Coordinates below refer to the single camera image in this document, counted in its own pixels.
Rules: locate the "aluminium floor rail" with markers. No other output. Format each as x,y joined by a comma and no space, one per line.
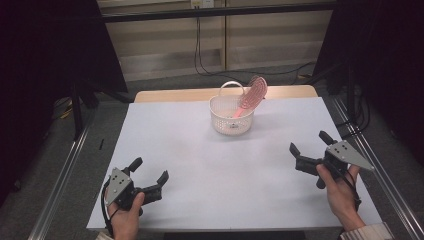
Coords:
386,186
60,186

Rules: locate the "white plastic basket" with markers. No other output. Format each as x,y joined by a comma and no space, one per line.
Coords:
220,124

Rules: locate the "black curtain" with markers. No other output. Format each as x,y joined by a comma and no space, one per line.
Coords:
50,66
383,50

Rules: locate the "white table cover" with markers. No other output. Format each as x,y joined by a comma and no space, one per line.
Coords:
166,140

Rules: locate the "black horizontal bar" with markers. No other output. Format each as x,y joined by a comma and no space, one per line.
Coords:
213,12

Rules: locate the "person's right hand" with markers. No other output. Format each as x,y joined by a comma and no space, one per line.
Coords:
343,200

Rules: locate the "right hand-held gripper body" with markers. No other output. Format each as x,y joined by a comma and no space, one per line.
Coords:
346,155

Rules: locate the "black metal stand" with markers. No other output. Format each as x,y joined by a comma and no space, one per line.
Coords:
77,110

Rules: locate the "person's left hand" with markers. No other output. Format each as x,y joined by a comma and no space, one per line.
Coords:
125,225

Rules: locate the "small black floor object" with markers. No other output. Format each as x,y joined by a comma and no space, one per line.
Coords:
101,144

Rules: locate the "white wall socket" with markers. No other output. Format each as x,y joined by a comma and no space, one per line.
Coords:
202,3

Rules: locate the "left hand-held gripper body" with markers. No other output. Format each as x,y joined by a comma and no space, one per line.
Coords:
118,185

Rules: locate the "pink hairbrush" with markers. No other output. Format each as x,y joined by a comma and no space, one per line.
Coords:
255,91

